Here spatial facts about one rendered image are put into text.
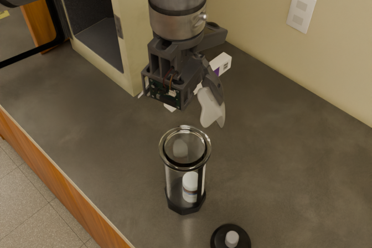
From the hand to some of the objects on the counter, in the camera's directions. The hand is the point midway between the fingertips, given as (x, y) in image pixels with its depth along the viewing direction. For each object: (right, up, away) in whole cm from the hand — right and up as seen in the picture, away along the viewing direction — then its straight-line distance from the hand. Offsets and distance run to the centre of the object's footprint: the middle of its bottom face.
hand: (185, 108), depth 69 cm
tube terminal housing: (-19, +19, +61) cm, 66 cm away
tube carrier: (0, -21, +26) cm, 33 cm away
